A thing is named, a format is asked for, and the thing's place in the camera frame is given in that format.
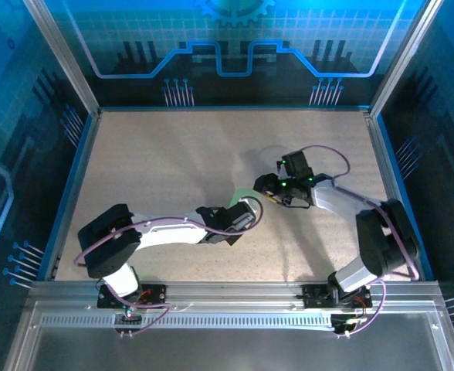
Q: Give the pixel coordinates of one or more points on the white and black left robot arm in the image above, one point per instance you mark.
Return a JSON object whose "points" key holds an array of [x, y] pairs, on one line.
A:
{"points": [[161, 235]]}

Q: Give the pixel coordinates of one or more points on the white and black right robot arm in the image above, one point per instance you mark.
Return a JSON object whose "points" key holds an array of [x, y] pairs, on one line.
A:
{"points": [[339, 205]]}

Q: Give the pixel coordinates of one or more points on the grey metal plate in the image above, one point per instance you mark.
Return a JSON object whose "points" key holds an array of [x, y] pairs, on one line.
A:
{"points": [[231, 351]]}

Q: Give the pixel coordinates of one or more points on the small LED control board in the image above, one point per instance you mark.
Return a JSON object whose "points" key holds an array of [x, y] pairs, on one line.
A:
{"points": [[128, 315], [343, 324]]}

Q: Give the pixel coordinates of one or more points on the blue side strip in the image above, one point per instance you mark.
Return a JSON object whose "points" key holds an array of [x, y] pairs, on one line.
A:
{"points": [[75, 174]]}

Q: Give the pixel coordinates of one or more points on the aluminium frame rail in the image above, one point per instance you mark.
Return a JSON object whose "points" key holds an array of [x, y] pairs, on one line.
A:
{"points": [[231, 293]]}

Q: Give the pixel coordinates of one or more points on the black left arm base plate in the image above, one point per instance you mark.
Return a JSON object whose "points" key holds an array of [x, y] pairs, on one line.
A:
{"points": [[153, 295]]}

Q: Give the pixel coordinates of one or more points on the aluminium side rail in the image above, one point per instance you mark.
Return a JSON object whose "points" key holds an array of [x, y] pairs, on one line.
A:
{"points": [[391, 174]]}

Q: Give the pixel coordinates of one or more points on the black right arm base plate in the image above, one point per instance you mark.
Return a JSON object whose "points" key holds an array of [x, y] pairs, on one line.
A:
{"points": [[314, 297]]}

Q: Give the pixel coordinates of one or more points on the aluminium right frame post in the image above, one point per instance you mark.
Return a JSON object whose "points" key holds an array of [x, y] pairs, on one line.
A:
{"points": [[403, 58]]}

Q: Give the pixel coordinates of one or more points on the aluminium frame post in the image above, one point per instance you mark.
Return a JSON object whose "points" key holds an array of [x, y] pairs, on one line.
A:
{"points": [[65, 58], [403, 58]]}

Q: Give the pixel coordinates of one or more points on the aluminium left frame post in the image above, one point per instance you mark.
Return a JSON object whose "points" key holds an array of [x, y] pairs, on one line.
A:
{"points": [[65, 58]]}

